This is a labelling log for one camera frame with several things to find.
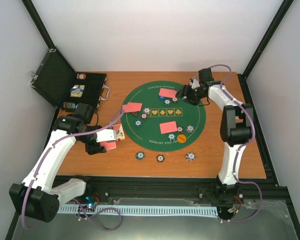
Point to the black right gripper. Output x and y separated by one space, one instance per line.
184 91

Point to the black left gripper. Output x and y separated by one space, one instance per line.
93 149

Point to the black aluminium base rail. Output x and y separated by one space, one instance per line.
198 190

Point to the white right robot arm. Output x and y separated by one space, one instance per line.
237 128

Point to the blue small blind button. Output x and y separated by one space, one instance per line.
161 98

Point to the red backed playing card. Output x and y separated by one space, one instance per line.
132 107

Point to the white purple single chip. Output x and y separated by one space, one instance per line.
147 111

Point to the round green poker mat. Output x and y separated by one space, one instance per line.
148 135

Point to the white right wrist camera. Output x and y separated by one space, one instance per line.
194 83

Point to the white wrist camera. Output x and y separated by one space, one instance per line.
106 135
194 83

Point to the chip row in case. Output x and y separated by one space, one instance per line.
69 106

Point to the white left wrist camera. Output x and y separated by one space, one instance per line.
106 135

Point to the light blue cable duct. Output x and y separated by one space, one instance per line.
142 211

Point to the blue poker chip stack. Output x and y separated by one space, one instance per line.
140 155

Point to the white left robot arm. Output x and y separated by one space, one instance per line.
36 197

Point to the orange chip in case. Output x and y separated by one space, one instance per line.
81 76

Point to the black poker case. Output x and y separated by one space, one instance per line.
55 77

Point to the single red poker chip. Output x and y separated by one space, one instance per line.
144 116

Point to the orange big blind button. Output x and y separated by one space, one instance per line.
181 138

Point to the blue card box in case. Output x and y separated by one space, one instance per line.
77 91

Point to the single blue poker chip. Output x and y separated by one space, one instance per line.
138 123

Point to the playing card box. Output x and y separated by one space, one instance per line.
118 128

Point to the dark red chip stack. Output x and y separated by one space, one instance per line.
160 158

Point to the white purple chip stack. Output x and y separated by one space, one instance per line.
190 156

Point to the single white blue chip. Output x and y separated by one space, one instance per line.
167 102

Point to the red playing card deck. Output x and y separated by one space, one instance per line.
109 145

